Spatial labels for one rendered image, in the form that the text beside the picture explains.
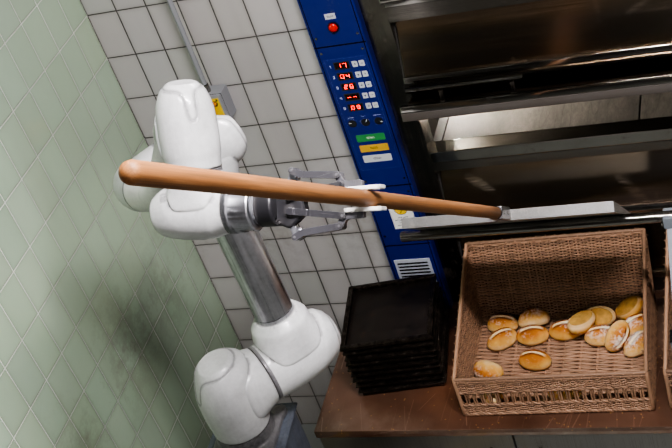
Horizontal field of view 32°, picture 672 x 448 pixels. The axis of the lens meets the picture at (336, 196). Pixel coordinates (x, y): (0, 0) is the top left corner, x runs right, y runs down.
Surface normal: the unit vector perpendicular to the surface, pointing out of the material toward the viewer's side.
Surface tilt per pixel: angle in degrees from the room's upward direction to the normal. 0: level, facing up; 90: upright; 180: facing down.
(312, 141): 90
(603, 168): 70
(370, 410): 0
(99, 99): 90
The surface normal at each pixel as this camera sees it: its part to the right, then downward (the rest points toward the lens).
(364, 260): -0.23, 0.62
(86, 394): 0.93, -0.08
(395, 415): -0.29, -0.78
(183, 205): -0.36, 0.10
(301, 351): 0.44, 0.23
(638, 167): -0.32, 0.32
